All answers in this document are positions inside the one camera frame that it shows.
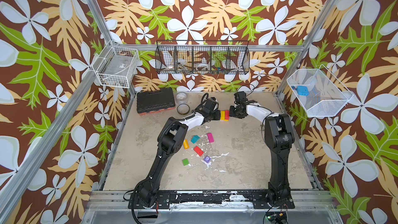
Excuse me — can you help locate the red arch block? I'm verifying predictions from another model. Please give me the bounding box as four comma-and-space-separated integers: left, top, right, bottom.
224, 111, 230, 121

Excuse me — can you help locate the yellow arch block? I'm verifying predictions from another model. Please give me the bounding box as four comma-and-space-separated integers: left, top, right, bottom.
220, 111, 225, 121

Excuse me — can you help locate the magenta block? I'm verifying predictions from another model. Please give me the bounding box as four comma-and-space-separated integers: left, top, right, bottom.
207, 133, 214, 143

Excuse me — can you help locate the red rectangular block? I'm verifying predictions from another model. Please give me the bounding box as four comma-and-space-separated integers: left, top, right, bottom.
193, 146, 204, 157

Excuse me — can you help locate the purple number nine cube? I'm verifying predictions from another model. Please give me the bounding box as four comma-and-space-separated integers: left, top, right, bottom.
204, 156, 211, 164

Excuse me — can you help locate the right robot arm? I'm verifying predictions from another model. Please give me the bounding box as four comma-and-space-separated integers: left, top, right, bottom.
229, 103, 295, 208

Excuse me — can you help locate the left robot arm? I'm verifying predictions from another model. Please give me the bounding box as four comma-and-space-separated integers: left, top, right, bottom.
130, 110, 221, 207

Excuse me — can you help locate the teal block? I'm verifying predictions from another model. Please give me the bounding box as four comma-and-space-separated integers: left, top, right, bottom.
191, 135, 200, 144

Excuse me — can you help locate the orange supermarket block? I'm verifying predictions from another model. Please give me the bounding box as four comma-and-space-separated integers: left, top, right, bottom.
183, 139, 190, 149

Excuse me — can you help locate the green square block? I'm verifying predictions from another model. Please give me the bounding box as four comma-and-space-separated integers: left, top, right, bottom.
182, 159, 189, 166

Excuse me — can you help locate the clear plastic cup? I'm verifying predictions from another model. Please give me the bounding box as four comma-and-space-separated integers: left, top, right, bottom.
175, 92, 188, 105

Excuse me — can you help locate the black tool case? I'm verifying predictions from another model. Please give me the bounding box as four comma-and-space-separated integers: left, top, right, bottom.
137, 88, 176, 115

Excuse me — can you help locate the blue object in basket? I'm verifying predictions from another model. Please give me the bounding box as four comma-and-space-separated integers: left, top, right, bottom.
295, 86, 309, 96

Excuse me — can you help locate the white mesh basket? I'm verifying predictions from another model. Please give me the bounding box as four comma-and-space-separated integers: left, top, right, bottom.
287, 65, 354, 118

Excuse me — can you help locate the black wire basket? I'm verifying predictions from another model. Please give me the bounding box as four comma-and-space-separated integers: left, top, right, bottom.
154, 40, 250, 75

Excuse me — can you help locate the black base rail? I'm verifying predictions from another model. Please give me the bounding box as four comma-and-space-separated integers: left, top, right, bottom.
128, 189, 295, 209

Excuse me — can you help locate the white wire basket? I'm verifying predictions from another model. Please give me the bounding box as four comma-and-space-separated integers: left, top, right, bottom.
92, 41, 140, 89

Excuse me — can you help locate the aluminium frame structure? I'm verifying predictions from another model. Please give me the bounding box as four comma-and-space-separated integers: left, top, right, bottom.
1, 0, 337, 224

